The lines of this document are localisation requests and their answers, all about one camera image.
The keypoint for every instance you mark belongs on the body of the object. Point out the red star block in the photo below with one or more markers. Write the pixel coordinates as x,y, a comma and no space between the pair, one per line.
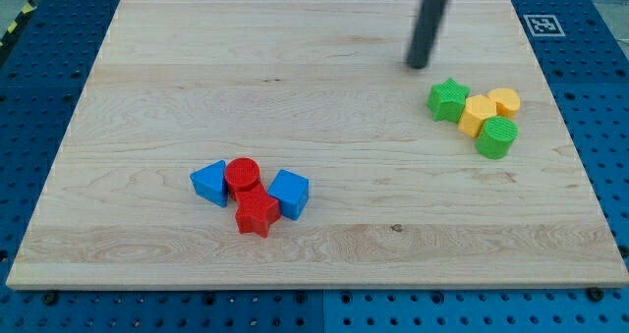
257,211

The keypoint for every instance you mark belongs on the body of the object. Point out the green star block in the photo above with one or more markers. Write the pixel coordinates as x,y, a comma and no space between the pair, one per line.
447,100

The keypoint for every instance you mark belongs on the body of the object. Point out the yellow heart block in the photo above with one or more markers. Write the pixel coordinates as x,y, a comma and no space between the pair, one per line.
507,100

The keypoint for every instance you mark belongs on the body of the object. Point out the blue cube block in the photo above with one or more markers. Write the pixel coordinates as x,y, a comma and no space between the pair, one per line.
292,191

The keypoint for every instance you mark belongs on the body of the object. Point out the light wooden board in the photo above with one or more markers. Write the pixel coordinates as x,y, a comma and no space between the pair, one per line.
319,88

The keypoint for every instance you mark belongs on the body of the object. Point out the red cylinder block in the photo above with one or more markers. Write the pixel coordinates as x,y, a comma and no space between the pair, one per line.
241,175

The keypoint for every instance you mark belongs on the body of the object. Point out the blue triangle block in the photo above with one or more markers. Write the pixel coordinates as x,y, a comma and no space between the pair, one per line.
209,183

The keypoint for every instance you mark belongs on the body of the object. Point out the yellow hexagon block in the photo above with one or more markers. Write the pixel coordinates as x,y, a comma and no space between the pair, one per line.
477,110

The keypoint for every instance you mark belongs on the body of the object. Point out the green cylinder block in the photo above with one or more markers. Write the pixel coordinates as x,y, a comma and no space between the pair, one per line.
496,137

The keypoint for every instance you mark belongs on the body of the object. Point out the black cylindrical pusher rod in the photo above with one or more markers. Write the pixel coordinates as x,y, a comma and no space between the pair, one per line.
424,33

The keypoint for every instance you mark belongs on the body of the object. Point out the white fiducial marker tag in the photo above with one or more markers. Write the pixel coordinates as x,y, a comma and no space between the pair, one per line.
544,25

